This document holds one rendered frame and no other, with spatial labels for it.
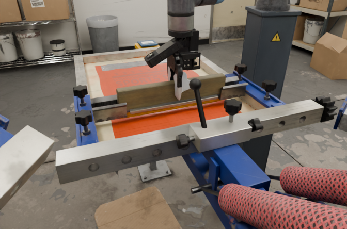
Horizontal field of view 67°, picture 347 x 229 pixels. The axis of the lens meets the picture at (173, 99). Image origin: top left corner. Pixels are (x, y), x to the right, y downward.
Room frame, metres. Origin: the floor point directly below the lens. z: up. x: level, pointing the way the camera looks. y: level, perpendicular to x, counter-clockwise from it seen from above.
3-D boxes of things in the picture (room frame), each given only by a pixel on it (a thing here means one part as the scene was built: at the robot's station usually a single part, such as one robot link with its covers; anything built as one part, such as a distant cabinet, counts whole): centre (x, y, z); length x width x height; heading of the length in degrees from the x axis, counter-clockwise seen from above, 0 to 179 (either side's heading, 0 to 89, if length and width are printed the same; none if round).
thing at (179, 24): (0.77, -0.02, 1.24); 0.08 x 0.08 x 0.05
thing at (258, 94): (0.83, -0.27, 0.98); 0.30 x 0.05 x 0.07; 20
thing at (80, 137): (0.64, 0.25, 0.98); 0.30 x 0.05 x 0.07; 20
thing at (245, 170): (0.43, -0.12, 1.02); 0.17 x 0.06 x 0.05; 20
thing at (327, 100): (0.66, -0.42, 1.02); 0.07 x 0.06 x 0.07; 20
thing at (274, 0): (1.27, -0.45, 1.25); 0.15 x 0.15 x 0.10
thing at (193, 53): (0.77, -0.03, 1.16); 0.09 x 0.08 x 0.12; 110
